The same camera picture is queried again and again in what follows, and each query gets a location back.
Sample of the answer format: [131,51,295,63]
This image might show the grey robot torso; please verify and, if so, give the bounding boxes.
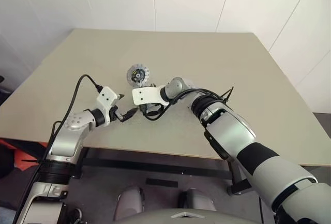
[123,200,263,224]

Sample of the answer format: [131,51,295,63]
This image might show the black cable tie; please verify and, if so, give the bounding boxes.
[220,86,235,103]

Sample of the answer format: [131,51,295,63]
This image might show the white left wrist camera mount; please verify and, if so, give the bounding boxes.
[96,86,117,114]

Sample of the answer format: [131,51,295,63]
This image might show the silver motor housing copper windings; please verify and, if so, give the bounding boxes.
[130,78,151,88]

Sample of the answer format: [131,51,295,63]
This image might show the silver hinged motor lid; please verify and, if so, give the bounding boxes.
[126,64,151,84]

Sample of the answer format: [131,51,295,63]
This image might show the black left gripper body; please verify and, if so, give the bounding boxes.
[108,104,124,126]

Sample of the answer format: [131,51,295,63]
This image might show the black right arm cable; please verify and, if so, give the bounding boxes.
[142,88,230,122]

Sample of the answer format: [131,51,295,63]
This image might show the grey left robot foot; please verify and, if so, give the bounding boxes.
[114,185,145,221]

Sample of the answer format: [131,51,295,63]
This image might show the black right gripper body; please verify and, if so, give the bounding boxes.
[139,103,161,117]

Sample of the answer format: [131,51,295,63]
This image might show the grey robot foot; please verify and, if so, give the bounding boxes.
[179,187,217,212]
[114,185,145,221]

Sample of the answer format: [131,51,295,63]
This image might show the grey right robot foot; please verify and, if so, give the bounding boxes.
[179,187,217,212]

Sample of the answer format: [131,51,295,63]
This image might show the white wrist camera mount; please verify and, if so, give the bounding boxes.
[132,86,169,106]
[96,86,117,114]

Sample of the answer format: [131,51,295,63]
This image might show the black table frame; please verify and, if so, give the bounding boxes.
[77,147,254,196]

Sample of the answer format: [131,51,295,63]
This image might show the black flat floor plate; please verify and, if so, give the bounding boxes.
[145,177,179,189]

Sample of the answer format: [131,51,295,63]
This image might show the orange red object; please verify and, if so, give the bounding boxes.
[0,138,50,171]

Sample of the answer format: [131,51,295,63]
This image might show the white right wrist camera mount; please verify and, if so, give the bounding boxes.
[132,86,169,106]

